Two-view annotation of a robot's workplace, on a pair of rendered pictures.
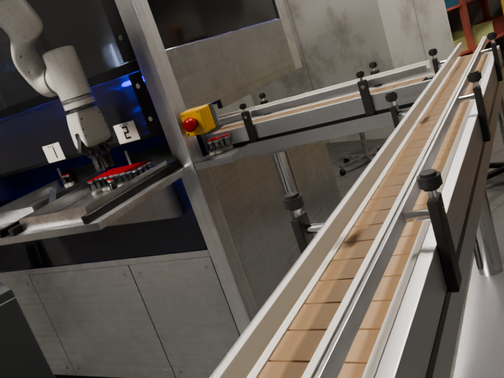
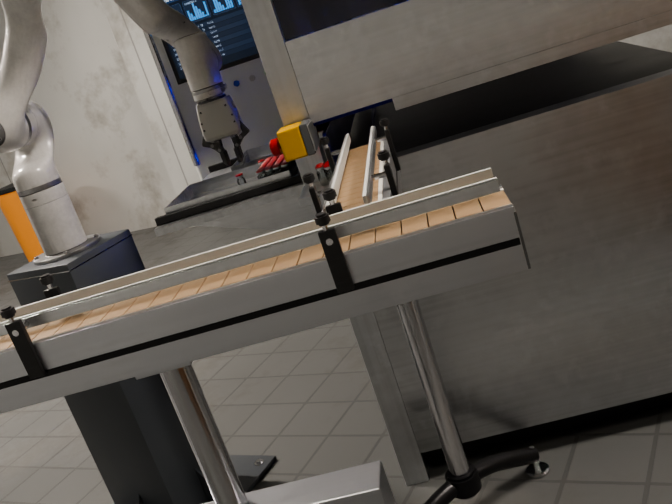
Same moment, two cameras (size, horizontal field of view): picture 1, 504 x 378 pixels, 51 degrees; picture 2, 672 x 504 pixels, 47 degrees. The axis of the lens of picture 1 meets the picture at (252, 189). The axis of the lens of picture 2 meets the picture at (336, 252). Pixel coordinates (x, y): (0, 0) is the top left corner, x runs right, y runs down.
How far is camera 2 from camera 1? 1.79 m
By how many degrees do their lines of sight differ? 65
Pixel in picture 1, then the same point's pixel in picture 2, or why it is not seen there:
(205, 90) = (357, 88)
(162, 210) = (289, 221)
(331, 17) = not seen: outside the picture
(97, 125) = (219, 120)
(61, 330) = not seen: hidden behind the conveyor
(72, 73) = (188, 67)
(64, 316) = not seen: hidden behind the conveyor
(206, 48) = (379, 24)
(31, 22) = (144, 19)
